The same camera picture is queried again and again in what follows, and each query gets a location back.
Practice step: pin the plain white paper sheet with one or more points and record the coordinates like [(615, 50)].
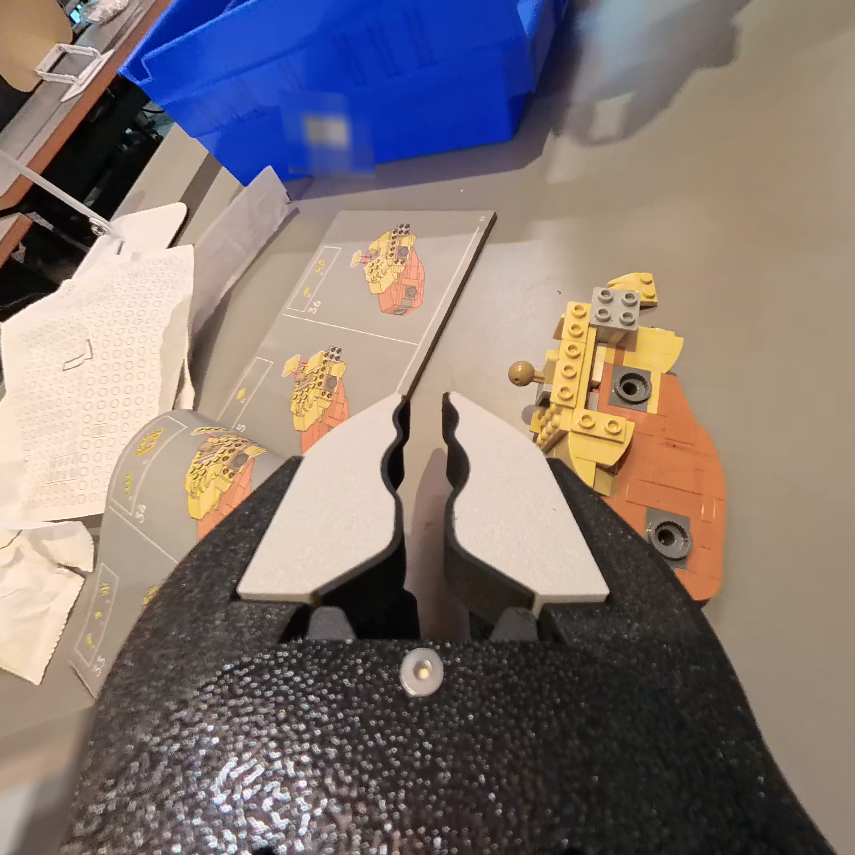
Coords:
[(147, 224)]

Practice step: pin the clear acrylic stand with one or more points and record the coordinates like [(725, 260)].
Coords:
[(50, 63)]

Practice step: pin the wooden table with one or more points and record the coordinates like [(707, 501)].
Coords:
[(120, 27)]

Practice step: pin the tan cardboard piece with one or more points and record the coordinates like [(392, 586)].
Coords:
[(33, 33)]

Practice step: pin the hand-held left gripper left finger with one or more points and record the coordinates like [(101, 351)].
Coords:
[(320, 521)]

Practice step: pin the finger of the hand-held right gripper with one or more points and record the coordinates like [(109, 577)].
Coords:
[(641, 67)]

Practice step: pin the metal rod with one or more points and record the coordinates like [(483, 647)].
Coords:
[(47, 184)]

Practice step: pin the blue plastic bin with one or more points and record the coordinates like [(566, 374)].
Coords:
[(434, 67)]

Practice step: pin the tan and orange brick model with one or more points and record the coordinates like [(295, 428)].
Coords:
[(668, 454)]

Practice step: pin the white printed paper bag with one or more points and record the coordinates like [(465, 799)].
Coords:
[(100, 374)]

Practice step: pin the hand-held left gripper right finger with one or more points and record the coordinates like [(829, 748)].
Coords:
[(528, 528)]

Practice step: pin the grey instruction booklet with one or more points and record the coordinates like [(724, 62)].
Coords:
[(401, 234)]

